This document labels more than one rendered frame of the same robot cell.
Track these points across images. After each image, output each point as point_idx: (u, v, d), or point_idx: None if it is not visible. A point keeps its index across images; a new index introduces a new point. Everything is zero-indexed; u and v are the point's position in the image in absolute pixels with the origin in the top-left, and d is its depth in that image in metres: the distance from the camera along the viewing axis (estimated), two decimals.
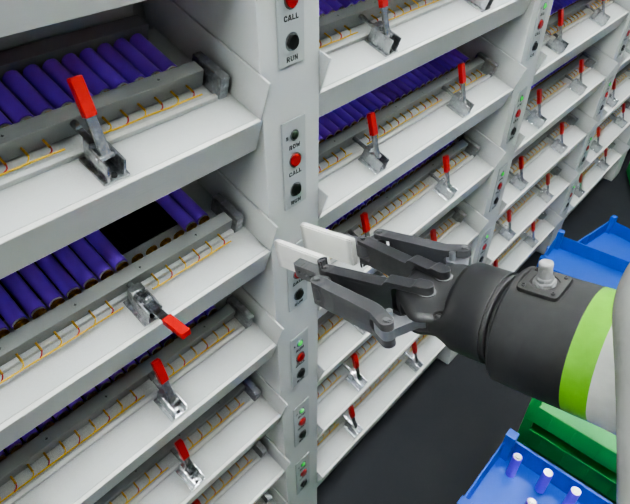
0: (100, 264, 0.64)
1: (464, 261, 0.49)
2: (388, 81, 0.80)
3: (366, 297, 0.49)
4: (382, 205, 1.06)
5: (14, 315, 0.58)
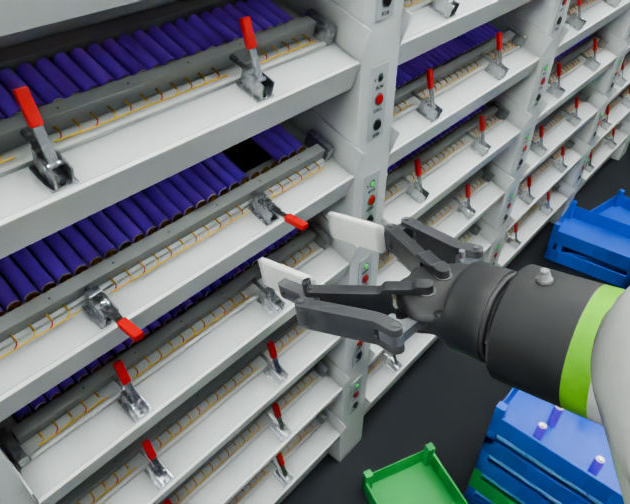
0: (229, 178, 0.80)
1: (406, 335, 0.43)
2: (446, 41, 0.97)
3: (418, 250, 0.52)
4: (428, 156, 1.23)
5: (173, 210, 0.74)
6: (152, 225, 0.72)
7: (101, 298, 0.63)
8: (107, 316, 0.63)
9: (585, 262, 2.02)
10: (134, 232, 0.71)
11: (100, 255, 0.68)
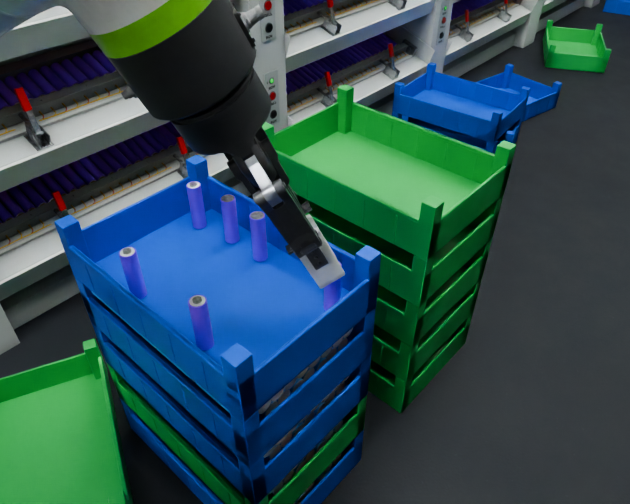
0: None
1: (268, 178, 0.43)
2: None
3: None
4: None
5: None
6: None
7: None
8: None
9: None
10: None
11: None
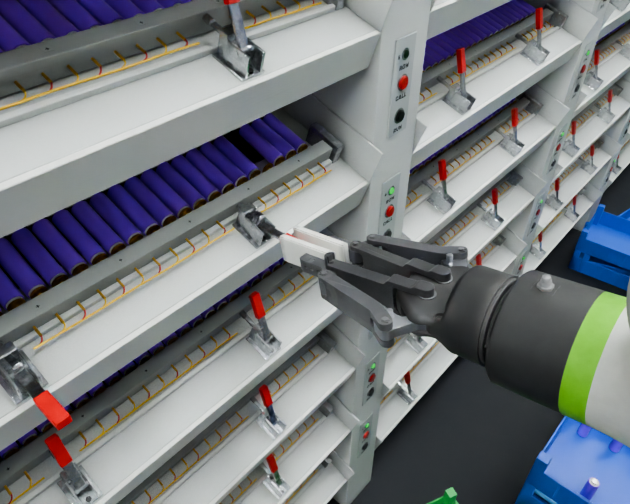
0: (208, 185, 0.61)
1: (399, 332, 0.44)
2: (483, 12, 0.77)
3: (396, 260, 0.51)
4: (453, 157, 1.03)
5: (130, 229, 0.55)
6: (99, 251, 0.53)
7: (14, 362, 0.44)
8: (22, 387, 0.44)
9: (615, 273, 1.82)
10: (73, 261, 0.51)
11: (21, 294, 0.49)
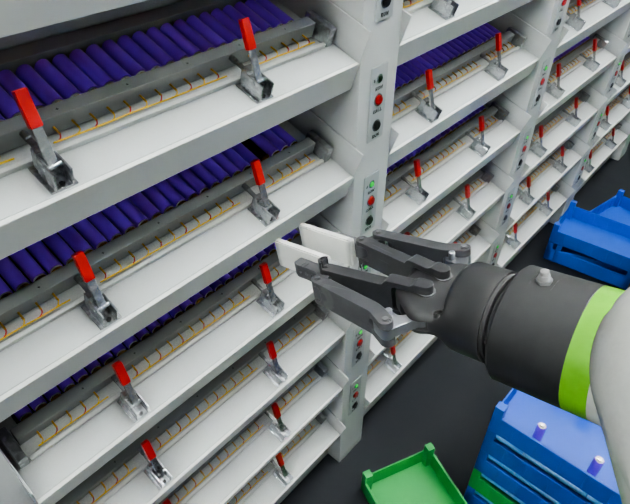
0: (221, 172, 0.81)
1: (399, 331, 0.44)
2: (445, 41, 0.97)
3: (400, 257, 0.51)
4: (428, 157, 1.23)
5: (165, 203, 0.75)
6: (144, 218, 0.73)
7: None
8: (93, 297, 0.63)
9: (584, 262, 2.02)
10: (126, 225, 0.71)
11: (91, 247, 0.69)
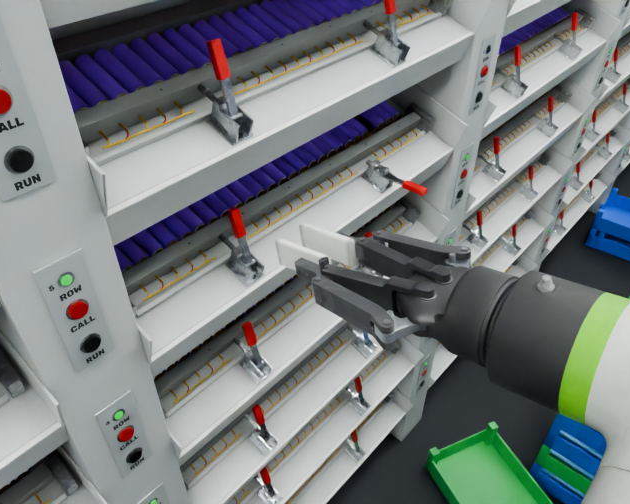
0: (336, 140, 0.83)
1: (400, 334, 0.44)
2: (538, 17, 0.98)
3: (400, 258, 0.51)
4: (501, 136, 1.24)
5: (290, 168, 0.77)
6: (273, 182, 0.74)
7: None
8: (243, 253, 0.65)
9: (628, 248, 2.04)
10: (258, 188, 0.73)
11: (229, 208, 0.70)
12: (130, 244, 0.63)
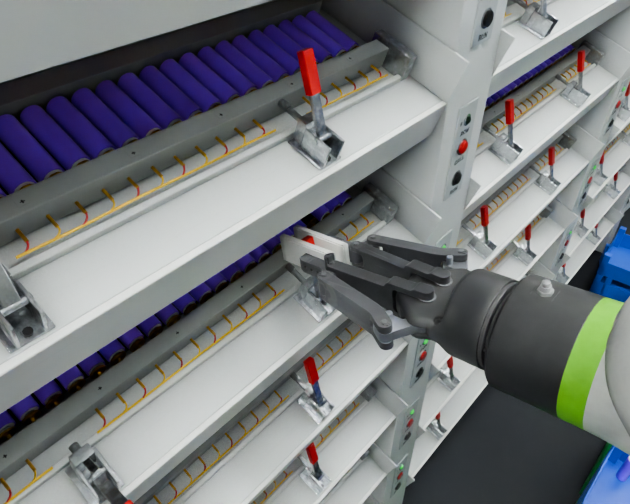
0: (258, 247, 0.60)
1: (398, 334, 0.44)
2: (535, 66, 0.76)
3: (397, 262, 0.51)
4: (491, 198, 1.02)
5: (185, 299, 0.54)
6: (156, 324, 0.52)
7: (94, 468, 0.42)
8: (102, 494, 0.42)
9: None
10: (132, 336, 0.51)
11: (82, 374, 0.48)
12: None
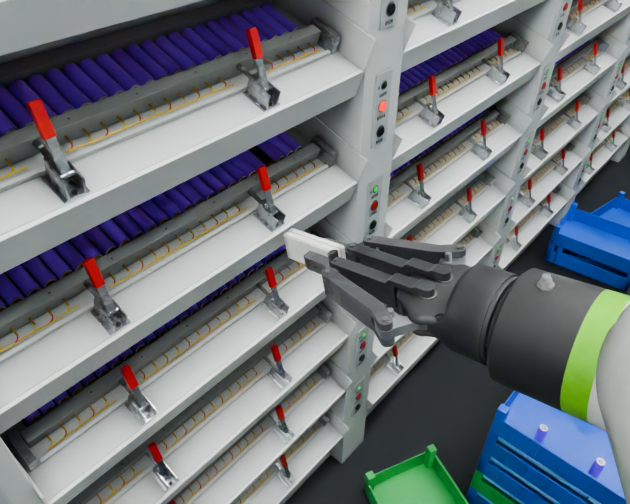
0: (228, 177, 0.82)
1: (400, 332, 0.45)
2: (448, 48, 0.98)
3: (394, 261, 0.51)
4: (430, 161, 1.24)
5: (173, 209, 0.76)
6: (153, 224, 0.74)
7: None
8: (103, 303, 0.64)
9: (585, 264, 2.03)
10: (135, 231, 0.72)
11: (101, 252, 0.70)
12: None
